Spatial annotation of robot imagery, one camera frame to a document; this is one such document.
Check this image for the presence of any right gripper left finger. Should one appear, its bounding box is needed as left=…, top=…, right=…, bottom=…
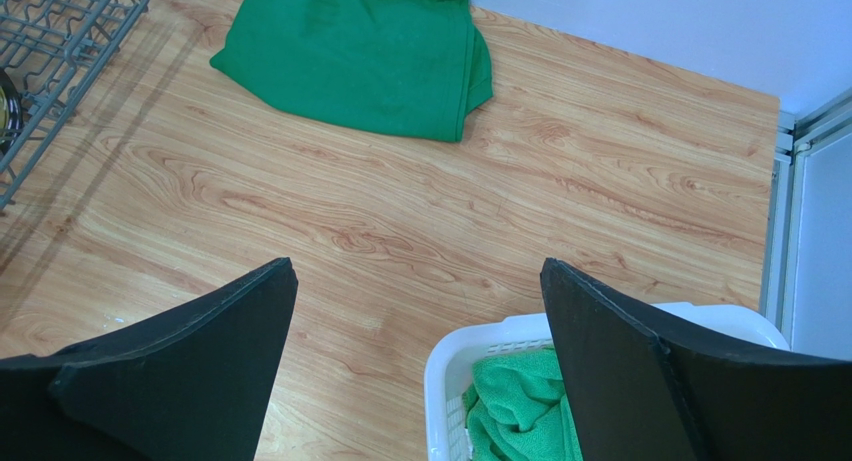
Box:
left=1, top=258, right=298, bottom=460

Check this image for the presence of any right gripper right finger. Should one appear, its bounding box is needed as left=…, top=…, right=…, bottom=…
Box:
left=540, top=258, right=851, bottom=460

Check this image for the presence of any yellow patterned small plate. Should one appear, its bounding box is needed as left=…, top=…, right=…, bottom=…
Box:
left=1, top=69, right=24, bottom=156

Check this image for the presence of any bright green towel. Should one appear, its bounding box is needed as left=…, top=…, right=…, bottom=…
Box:
left=463, top=346, right=583, bottom=461

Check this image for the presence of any white plastic basket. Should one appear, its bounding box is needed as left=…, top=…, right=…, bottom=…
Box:
left=423, top=302, right=790, bottom=461

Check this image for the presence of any green cloth on table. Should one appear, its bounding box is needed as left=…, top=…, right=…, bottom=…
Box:
left=210, top=0, right=493, bottom=142

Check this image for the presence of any grey wire dish rack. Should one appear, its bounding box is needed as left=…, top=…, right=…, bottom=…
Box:
left=1, top=0, right=150, bottom=206

